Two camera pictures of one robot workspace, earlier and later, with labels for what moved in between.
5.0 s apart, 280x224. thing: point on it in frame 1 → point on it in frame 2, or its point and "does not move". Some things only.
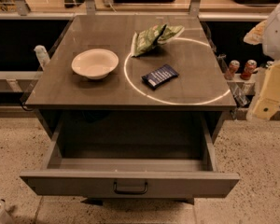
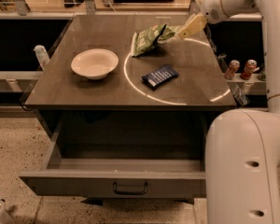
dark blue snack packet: [160, 76] does not move
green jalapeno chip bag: [159, 34] does not move
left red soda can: [233, 66] does not move
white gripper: [277, 36] → [209, 7]
